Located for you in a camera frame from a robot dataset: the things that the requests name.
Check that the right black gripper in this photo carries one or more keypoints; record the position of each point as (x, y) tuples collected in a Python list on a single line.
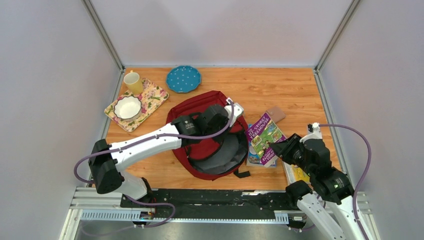
[(283, 148)]

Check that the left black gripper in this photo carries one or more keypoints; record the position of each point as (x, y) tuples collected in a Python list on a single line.
[(226, 132)]

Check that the purple treehouse book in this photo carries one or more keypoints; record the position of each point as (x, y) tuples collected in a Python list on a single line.
[(261, 135)]

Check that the red backpack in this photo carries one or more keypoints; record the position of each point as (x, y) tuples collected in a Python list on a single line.
[(210, 159)]

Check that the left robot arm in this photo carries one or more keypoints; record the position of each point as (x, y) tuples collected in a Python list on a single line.
[(108, 162)]

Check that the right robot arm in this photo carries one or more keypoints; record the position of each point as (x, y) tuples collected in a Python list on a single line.
[(328, 200)]

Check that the yellow illustrated book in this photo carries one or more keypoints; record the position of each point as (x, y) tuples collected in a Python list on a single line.
[(294, 174)]

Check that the blue comic book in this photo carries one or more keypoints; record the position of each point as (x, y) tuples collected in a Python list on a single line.
[(253, 159)]

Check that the brown leather wallet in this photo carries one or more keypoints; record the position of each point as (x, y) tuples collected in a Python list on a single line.
[(276, 114)]

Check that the blue polka dot plate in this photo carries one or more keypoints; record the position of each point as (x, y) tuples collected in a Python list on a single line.
[(183, 79)]

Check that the floral rectangular tray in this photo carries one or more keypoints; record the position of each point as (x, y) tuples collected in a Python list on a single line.
[(152, 97)]

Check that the white scalloped bowl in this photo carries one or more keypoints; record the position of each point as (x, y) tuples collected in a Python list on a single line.
[(128, 108)]

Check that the yellow mug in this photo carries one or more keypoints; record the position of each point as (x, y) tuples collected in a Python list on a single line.
[(133, 82)]

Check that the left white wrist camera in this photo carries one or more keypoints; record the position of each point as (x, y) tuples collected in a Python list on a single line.
[(234, 111)]

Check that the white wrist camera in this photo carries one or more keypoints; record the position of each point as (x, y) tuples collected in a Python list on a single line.
[(313, 132), (234, 111)]

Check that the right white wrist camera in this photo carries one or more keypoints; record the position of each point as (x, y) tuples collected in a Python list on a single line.
[(313, 132)]

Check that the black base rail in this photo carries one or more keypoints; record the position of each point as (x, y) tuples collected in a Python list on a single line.
[(233, 206)]

